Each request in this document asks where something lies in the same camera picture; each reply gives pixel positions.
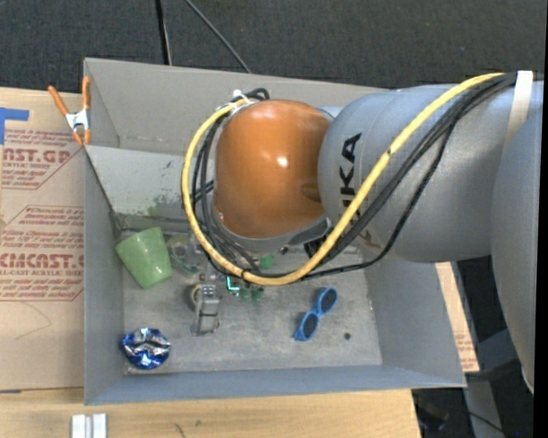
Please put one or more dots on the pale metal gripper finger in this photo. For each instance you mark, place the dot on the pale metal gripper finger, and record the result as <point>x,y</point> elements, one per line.
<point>201,312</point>
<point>213,312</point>

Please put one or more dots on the clear glass jar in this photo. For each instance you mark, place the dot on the clear glass jar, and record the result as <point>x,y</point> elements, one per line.
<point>182,251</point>

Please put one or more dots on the grey metal bin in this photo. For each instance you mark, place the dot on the grey metal bin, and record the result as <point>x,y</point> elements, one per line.
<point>260,348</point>

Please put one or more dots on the blue crumpled foil packet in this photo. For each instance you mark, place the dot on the blue crumpled foil packet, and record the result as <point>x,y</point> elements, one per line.
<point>146,349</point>

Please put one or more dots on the light green cup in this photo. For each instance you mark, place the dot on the light green cup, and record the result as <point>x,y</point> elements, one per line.
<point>147,258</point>

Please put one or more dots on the blue sunglasses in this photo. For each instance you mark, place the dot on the blue sunglasses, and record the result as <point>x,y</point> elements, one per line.
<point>314,316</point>

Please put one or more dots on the brown cardboard board red print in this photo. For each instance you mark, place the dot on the brown cardboard board red print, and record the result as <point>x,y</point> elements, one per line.
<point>37,331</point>

